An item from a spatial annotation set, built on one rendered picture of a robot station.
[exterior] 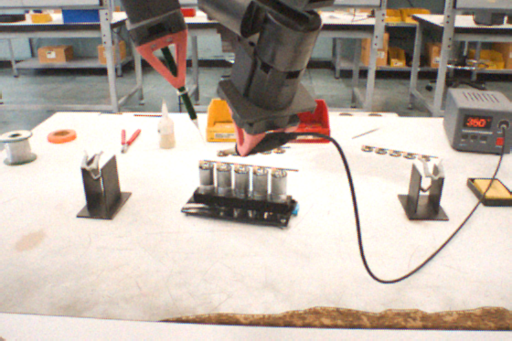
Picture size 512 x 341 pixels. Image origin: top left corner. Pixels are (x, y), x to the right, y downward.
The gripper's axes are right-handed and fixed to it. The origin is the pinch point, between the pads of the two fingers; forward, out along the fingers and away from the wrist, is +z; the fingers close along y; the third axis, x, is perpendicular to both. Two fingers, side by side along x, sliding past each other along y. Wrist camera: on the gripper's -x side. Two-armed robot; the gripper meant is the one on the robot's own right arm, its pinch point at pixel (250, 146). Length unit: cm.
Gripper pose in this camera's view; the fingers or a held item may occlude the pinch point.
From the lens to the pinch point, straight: 57.8
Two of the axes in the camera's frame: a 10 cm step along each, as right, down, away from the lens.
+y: -8.6, 2.0, -4.7
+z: -2.4, 6.6, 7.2
